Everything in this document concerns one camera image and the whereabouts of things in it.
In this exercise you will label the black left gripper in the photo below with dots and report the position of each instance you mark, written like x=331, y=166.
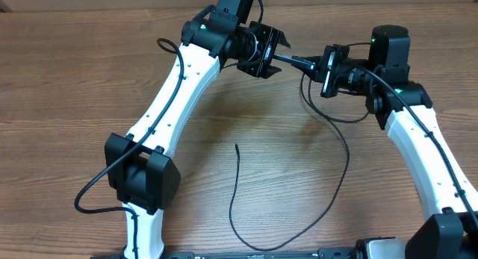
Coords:
x=269, y=36

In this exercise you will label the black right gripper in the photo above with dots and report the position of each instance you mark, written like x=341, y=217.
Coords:
x=324, y=69

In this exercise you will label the blue Galaxy smartphone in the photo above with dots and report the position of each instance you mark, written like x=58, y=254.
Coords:
x=287, y=59

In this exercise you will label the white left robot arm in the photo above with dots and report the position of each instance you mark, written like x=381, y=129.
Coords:
x=140, y=164

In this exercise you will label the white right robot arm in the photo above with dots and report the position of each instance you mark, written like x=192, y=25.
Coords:
x=405, y=111

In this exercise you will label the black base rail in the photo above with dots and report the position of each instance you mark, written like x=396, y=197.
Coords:
x=321, y=253

